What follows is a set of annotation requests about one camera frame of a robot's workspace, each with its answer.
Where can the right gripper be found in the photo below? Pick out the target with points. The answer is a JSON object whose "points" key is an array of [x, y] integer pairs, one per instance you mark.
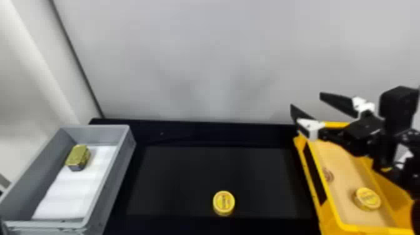
{"points": [[364, 133]]}

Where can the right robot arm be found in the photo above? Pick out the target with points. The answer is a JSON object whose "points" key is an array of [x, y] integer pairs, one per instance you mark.
{"points": [[408, 164]]}

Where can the grey crate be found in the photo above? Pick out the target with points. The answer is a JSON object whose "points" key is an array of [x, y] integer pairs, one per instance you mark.
{"points": [[23, 193]]}

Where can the yellow rectangular box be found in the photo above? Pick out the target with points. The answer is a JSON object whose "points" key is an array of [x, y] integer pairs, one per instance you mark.
{"points": [[344, 183]]}

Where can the yellow can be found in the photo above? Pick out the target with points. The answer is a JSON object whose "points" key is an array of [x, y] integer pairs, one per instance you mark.
{"points": [[223, 202], [367, 198]]}

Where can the black mat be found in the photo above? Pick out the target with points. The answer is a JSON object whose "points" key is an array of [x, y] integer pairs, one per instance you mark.
{"points": [[183, 180]]}

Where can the gold rectangular tin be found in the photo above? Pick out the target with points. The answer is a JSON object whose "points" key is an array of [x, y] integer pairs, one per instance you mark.
{"points": [[78, 156]]}

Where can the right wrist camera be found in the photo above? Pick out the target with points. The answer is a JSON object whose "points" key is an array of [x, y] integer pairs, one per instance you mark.
{"points": [[398, 106]]}

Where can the white foam pad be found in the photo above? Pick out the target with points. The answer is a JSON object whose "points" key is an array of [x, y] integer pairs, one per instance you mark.
{"points": [[75, 193]]}

